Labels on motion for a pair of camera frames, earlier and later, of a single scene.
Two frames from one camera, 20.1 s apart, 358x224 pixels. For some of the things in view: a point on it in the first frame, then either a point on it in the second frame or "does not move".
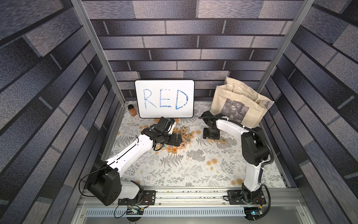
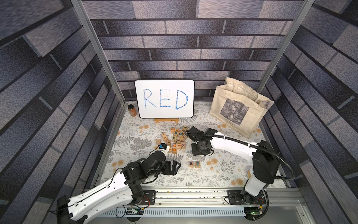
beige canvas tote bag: x=239 y=102 does not move
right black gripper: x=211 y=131 → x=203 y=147
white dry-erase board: x=158 y=98 does not move
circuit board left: x=134 y=210 does not move
